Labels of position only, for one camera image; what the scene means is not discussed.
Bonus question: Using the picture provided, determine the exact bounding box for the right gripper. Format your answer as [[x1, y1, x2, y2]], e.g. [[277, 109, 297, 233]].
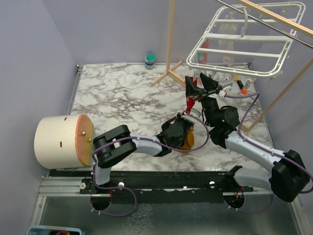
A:
[[185, 72, 220, 126]]

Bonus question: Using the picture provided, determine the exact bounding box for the red sock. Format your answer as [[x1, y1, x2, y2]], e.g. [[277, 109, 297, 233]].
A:
[[185, 76, 198, 114]]

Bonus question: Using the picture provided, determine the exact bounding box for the mustard striped sock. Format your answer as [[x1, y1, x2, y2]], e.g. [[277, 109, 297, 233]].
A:
[[180, 126, 195, 150]]

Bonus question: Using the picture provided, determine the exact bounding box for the pink sock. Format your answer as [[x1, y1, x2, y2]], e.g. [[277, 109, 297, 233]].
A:
[[198, 39, 210, 64]]

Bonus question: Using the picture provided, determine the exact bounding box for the white sock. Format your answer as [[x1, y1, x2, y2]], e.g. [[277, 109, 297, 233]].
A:
[[217, 14, 239, 66]]

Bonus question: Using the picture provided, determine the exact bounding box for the white plastic sock hanger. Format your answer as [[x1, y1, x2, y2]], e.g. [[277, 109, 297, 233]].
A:
[[186, 4, 297, 80]]

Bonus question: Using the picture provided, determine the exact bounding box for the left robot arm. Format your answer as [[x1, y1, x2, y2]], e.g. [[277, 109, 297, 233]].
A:
[[91, 114, 194, 193]]

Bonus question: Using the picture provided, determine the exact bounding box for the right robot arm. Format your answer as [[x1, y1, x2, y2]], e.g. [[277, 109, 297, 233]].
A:
[[185, 73, 313, 202]]

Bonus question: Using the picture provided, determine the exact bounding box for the yellow highlighter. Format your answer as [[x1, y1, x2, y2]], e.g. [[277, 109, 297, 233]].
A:
[[233, 75, 239, 82]]

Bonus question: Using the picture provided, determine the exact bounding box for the black orange highlighter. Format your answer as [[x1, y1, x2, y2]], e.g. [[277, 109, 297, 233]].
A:
[[236, 80, 247, 95]]

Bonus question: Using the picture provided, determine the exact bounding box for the teal lidded jar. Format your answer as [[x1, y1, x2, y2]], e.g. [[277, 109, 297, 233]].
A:
[[144, 54, 155, 70]]

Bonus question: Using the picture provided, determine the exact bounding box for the cream cylindrical container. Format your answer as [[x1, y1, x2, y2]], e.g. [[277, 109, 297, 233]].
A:
[[34, 114, 95, 169]]

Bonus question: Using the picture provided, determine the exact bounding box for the wooden clothes rack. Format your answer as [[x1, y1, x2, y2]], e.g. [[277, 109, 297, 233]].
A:
[[151, 0, 313, 134]]

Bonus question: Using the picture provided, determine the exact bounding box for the blue bin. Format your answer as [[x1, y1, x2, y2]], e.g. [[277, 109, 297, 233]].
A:
[[26, 225, 86, 235]]

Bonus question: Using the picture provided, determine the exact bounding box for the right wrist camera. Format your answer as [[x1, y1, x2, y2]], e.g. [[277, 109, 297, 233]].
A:
[[217, 80, 232, 98]]

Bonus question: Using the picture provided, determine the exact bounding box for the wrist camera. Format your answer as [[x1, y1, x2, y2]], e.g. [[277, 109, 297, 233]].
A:
[[182, 109, 201, 123], [217, 80, 232, 98]]

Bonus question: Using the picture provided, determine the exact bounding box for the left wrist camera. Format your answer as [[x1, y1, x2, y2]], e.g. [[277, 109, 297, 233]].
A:
[[182, 109, 201, 123]]

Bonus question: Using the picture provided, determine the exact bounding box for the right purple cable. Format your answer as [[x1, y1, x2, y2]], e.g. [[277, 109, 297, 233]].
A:
[[221, 92, 313, 215]]

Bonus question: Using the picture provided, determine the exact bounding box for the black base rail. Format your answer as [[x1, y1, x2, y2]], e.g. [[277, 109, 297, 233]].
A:
[[50, 170, 253, 204]]

